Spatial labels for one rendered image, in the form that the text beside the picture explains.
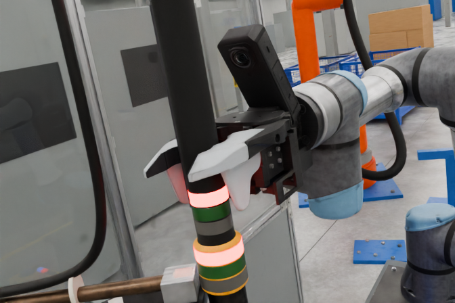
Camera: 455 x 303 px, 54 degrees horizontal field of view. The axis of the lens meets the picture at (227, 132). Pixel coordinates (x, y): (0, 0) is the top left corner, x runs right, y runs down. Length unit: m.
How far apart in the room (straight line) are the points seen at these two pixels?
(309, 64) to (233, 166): 4.14
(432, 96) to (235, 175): 0.60
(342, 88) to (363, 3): 10.67
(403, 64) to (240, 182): 0.61
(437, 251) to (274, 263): 0.92
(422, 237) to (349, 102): 0.65
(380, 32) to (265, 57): 8.11
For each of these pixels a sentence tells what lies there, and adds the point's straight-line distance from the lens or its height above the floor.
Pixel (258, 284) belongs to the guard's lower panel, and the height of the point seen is 0.76.
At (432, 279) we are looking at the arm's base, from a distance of 1.22.
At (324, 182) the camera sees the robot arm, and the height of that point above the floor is 1.53.
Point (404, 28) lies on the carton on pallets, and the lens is 8.37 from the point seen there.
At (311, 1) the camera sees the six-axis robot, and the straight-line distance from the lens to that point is 4.36.
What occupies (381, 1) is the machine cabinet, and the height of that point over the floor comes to 1.78.
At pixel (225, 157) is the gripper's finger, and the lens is 0.34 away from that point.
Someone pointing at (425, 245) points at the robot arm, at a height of 1.18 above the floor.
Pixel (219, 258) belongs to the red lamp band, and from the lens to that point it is 0.39.
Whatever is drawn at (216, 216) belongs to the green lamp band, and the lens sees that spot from 0.38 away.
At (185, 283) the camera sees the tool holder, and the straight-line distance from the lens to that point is 0.41.
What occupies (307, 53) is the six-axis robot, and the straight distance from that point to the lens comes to 4.45.
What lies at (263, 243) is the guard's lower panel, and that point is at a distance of 1.84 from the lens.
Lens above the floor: 1.75
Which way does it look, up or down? 13 degrees down
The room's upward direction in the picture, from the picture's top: 10 degrees counter-clockwise
